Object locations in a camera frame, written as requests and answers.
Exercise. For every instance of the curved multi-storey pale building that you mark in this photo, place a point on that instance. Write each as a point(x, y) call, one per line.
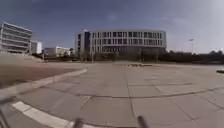
point(128, 40)

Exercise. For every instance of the grey concrete slab pavement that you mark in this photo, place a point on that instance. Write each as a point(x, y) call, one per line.
point(146, 90)

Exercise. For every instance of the low pale buildings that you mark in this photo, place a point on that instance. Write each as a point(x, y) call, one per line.
point(53, 51)

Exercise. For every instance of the robot's own part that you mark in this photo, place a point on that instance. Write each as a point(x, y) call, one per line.
point(78, 123)
point(142, 122)

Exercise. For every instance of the pale concrete kerb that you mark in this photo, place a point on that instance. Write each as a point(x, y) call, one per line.
point(40, 82)

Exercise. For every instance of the row of dark trees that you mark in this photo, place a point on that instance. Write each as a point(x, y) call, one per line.
point(186, 56)

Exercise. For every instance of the street lamp pole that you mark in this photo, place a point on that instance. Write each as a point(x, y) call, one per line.
point(191, 45)

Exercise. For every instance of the white multi-storey building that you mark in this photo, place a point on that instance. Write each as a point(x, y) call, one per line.
point(15, 38)

